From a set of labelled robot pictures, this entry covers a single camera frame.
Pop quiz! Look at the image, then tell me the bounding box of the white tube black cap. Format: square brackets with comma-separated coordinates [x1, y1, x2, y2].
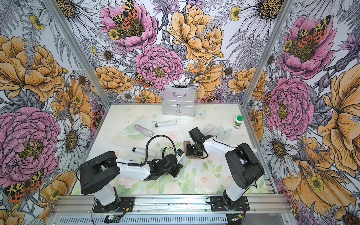
[179, 155, 189, 166]

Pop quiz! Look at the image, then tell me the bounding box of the brown striped towel cloth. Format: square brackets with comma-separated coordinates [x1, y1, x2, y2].
[183, 141, 203, 159]

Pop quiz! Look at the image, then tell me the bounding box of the white tube purple cap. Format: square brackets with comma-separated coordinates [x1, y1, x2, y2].
[202, 124, 216, 136]

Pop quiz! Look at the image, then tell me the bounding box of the white tube dark blue cap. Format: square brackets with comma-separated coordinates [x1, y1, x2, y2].
[212, 128, 224, 138]

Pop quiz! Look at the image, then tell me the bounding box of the white tube red cap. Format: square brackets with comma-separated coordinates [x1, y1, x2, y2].
[217, 134, 228, 141]

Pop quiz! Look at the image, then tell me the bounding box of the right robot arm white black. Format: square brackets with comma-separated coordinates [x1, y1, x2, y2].
[185, 127, 264, 212]

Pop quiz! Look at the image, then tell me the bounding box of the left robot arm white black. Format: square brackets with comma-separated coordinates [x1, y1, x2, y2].
[79, 149, 185, 206]

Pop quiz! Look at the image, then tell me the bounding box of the white tube teal cap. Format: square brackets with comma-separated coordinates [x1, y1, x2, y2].
[154, 119, 178, 128]

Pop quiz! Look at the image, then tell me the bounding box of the purple metallic tube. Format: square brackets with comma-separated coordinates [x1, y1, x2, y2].
[134, 124, 154, 138]

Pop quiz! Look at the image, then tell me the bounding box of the silver aluminium first aid case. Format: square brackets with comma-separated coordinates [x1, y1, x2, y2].
[162, 87, 197, 117]

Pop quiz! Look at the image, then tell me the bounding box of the white bottle green cap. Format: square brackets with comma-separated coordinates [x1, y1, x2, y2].
[233, 115, 243, 129]

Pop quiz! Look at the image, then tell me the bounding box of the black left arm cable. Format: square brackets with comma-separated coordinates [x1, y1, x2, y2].
[126, 134, 177, 167]

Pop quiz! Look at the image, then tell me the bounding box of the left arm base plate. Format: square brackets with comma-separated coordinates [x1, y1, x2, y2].
[92, 196, 135, 213]

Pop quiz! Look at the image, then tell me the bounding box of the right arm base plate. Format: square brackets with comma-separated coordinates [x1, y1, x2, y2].
[205, 196, 250, 212]

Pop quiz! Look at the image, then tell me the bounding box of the aluminium front rail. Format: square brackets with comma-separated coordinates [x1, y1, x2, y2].
[50, 194, 291, 216]

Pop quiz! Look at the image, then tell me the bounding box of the white slotted cable duct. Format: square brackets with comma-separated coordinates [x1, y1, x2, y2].
[54, 214, 228, 225]

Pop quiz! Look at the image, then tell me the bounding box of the right aluminium corner post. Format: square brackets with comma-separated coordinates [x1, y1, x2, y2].
[241, 0, 295, 108]

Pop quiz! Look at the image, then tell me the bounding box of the aluminium corner post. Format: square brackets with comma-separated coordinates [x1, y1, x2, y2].
[241, 0, 295, 108]
[44, 1, 111, 110]

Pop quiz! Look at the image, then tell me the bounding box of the left aluminium corner post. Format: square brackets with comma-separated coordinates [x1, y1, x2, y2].
[44, 1, 111, 110]

